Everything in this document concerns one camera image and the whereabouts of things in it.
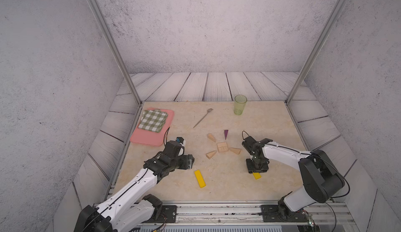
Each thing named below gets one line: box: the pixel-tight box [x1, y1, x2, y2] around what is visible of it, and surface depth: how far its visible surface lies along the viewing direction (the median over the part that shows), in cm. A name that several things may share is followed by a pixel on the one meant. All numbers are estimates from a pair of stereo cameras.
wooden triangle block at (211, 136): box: [206, 133, 217, 143], surface depth 102 cm
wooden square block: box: [216, 141, 229, 153], surface depth 98 cm
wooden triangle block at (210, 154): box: [205, 150, 217, 160], surface depth 94 cm
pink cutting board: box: [130, 107, 175, 147], surface depth 110 cm
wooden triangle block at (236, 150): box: [229, 147, 242, 155], surface depth 94 cm
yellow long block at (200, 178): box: [194, 169, 207, 189], surface depth 86 cm
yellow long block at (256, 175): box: [252, 172, 262, 180], surface depth 86 cm
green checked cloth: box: [137, 108, 169, 134], surface depth 111 cm
